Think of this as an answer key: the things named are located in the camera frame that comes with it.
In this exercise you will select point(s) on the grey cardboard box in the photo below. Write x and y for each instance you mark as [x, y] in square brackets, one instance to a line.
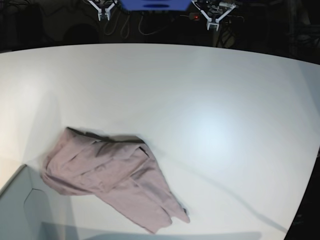
[29, 210]

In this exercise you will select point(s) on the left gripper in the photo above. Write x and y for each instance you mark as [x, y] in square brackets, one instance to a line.
[214, 10]

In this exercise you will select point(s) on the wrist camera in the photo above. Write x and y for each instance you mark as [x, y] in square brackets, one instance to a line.
[212, 26]
[103, 16]

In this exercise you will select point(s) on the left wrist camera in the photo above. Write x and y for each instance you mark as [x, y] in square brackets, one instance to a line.
[212, 26]

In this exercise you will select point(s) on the blue plastic bin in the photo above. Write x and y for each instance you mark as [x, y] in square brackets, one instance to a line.
[155, 5]

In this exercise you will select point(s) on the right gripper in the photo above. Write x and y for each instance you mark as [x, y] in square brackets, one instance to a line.
[103, 7]

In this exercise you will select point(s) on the pink t-shirt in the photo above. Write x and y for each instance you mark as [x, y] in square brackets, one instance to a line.
[122, 173]

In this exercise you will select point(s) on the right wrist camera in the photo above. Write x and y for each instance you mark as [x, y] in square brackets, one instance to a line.
[103, 16]

